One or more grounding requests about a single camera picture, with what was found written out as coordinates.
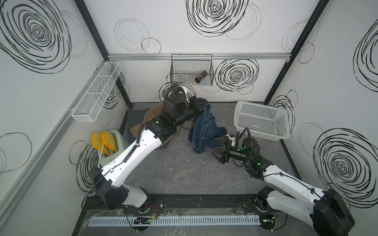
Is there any white slotted cable duct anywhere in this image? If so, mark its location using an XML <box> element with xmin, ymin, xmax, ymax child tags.
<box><xmin>88</xmin><ymin>215</ymin><xmax>261</xmax><ymax>227</ymax></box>

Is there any white perforated plastic basket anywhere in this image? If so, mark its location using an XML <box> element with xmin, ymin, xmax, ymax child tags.
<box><xmin>234</xmin><ymin>101</ymin><xmax>290</xmax><ymax>141</ymax></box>

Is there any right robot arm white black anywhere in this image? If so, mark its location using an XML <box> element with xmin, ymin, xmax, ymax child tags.
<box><xmin>211</xmin><ymin>135</ymin><xmax>355</xmax><ymax>236</ymax></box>

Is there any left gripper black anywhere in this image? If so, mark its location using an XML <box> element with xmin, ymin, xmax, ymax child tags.
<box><xmin>174</xmin><ymin>97</ymin><xmax>207</xmax><ymax>129</ymax></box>

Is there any blue denim skirt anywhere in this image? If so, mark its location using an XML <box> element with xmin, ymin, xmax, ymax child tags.
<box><xmin>188</xmin><ymin>98</ymin><xmax>227</xmax><ymax>154</ymax></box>

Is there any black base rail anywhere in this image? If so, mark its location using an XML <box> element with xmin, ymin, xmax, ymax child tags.
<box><xmin>85</xmin><ymin>193</ymin><xmax>284</xmax><ymax>214</ymax></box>

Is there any white wire wall shelf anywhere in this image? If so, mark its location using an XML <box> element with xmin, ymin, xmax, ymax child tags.
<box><xmin>71</xmin><ymin>62</ymin><xmax>122</xmax><ymax>123</ymax></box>

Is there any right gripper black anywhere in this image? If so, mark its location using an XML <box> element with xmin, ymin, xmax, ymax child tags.
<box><xmin>210</xmin><ymin>136</ymin><xmax>252</xmax><ymax>164</ymax></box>

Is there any tan brown skirt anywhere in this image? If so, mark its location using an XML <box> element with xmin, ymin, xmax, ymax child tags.
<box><xmin>130</xmin><ymin>101</ymin><xmax>164</xmax><ymax>147</ymax></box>

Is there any toast slice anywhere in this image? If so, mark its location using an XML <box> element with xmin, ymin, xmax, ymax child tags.
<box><xmin>91</xmin><ymin>133</ymin><xmax>110</xmax><ymax>156</ymax></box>
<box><xmin>101</xmin><ymin>131</ymin><xmax>118</xmax><ymax>152</ymax></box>

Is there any dark perforated mat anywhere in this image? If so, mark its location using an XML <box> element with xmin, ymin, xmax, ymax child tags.
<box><xmin>124</xmin><ymin>109</ymin><xmax>149</xmax><ymax>145</ymax></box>

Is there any mint green toaster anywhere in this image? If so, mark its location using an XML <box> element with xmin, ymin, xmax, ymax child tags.
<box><xmin>98</xmin><ymin>130</ymin><xmax>129</xmax><ymax>167</ymax></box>

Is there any dark cylindrical bottle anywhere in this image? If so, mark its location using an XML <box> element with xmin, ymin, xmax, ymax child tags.
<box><xmin>195</xmin><ymin>70</ymin><xmax>208</xmax><ymax>84</ymax></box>

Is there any black wire wall basket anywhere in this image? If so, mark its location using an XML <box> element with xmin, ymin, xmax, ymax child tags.
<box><xmin>169</xmin><ymin>54</ymin><xmax>215</xmax><ymax>86</ymax></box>

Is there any left toast slice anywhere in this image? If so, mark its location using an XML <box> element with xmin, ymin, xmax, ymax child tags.
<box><xmin>91</xmin><ymin>133</ymin><xmax>110</xmax><ymax>156</ymax></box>

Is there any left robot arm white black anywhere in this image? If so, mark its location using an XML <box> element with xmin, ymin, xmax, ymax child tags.
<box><xmin>89</xmin><ymin>84</ymin><xmax>206</xmax><ymax>211</ymax></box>

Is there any right toast slice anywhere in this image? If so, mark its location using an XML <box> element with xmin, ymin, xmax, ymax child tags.
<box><xmin>101</xmin><ymin>131</ymin><xmax>118</xmax><ymax>152</ymax></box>

